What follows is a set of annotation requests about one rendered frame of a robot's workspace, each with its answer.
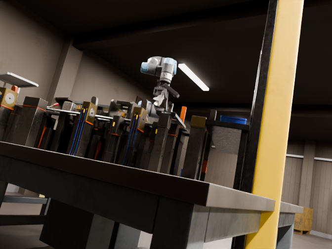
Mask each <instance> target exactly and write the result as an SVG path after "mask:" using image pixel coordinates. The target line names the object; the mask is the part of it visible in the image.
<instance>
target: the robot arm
mask: <svg viewBox="0 0 332 249"><path fill-rule="evenodd" d="M176 66H177V62H176V61H175V60H173V59H172V58H163V57H159V56H156V57H151V58H149V59H148V61H147V62H146V63H145V62H143V63H142V65H141V72H142V73H145V74H149V75H153V76H157V77H160V80H157V82H158V83H157V86H156V87H155V88H154V92H153V95H154V96H155V97H154V98H153V100H156V102H154V104H152V103H151V102H149V103H148V110H147V112H148V113H147V120H148V117H152V118H157V119H159V116H158V115H157V114H156V110H161V111H166V110H167V104H168V92H170V93H171V94H172V95H173V96H174V97H176V98H178V97H179V94H178V92H177V91H175V90H173V89H172V88H171V87H170V86H169V85H170V82H171V78H172V77H173V76H174V75H175V74H176ZM138 106H139V107H141V101H140V102H139V103H138Z"/></svg>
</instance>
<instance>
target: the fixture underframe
mask: <svg viewBox="0 0 332 249"><path fill-rule="evenodd" d="M8 183H10V184H13V185H16V186H19V187H21V188H24V189H27V190H30V191H32V192H35V193H38V194H41V195H44V196H45V197H44V198H42V197H26V196H10V195H5V192H6V189H7V186H8ZM2 203H27V204H42V208H41V211H40V214H39V215H0V226H8V225H41V224H43V227H42V231H41V235H40V239H39V240H40V241H42V242H44V243H45V244H47V245H49V246H51V247H53V248H55V249H108V248H109V244H110V239H111V235H112V231H113V227H114V223H115V222H118V223H121V224H124V225H126V226H129V227H132V228H135V229H138V230H140V231H143V232H146V233H149V234H152V239H151V244H150V246H146V247H140V248H134V249H203V245H204V243H207V242H212V241H217V240H222V239H227V238H231V237H236V236H241V235H245V234H250V233H255V232H258V231H259V225H260V218H261V210H247V209H232V208H218V207H204V206H200V205H196V204H192V203H188V202H184V201H180V200H176V199H172V198H168V197H164V196H160V195H157V194H153V193H149V192H145V191H141V190H137V189H133V188H129V187H125V186H122V185H118V184H114V183H110V182H106V181H102V180H98V179H94V178H90V177H86V176H82V175H78V174H75V173H71V172H67V171H63V170H59V169H55V168H51V167H47V166H42V165H39V164H35V163H31V162H27V161H23V160H19V159H15V158H11V157H7V156H3V155H0V207H1V205H2ZM294 219H295V213H290V212H279V220H278V235H277V244H276V249H291V248H292V238H293V229H294Z"/></svg>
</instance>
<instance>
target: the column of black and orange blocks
mask: <svg viewBox="0 0 332 249"><path fill-rule="evenodd" d="M216 113H217V111H216V110H211V111H210V116H209V120H215V119H216ZM211 142H212V139H211V137H210V134H209V133H208V135H207V143H206V148H205V154H204V159H203V165H202V171H201V176H200V181H203V182H205V180H206V172H207V166H208V161H209V155H210V150H211V148H210V147H211Z"/></svg>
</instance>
